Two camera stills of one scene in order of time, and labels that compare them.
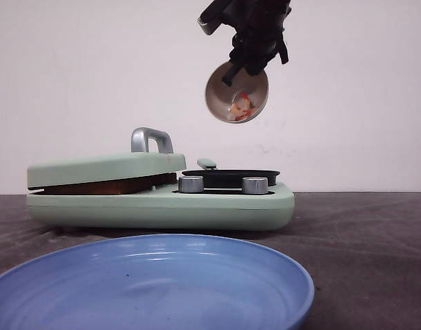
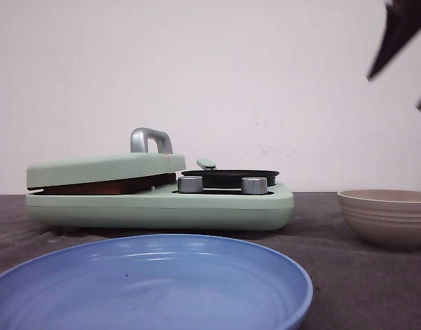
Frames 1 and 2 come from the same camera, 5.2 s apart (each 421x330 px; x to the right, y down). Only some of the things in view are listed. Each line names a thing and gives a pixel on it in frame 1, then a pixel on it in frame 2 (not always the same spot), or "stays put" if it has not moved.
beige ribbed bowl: [220, 95] -> [396, 218]
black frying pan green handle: [232, 179] stays put
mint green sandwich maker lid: [139, 163] stays put
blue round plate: [156, 282] stays put
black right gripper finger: [228, 78] -> [405, 19]
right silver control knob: [255, 185] stays put
